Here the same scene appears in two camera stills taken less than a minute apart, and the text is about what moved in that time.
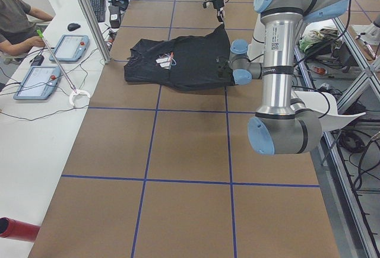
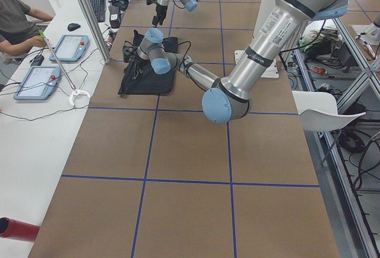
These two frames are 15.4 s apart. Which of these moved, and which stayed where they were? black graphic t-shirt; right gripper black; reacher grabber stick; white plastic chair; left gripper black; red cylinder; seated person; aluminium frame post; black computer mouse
Moved: left gripper black; black graphic t-shirt; right gripper black
Stayed: aluminium frame post; seated person; reacher grabber stick; white plastic chair; black computer mouse; red cylinder
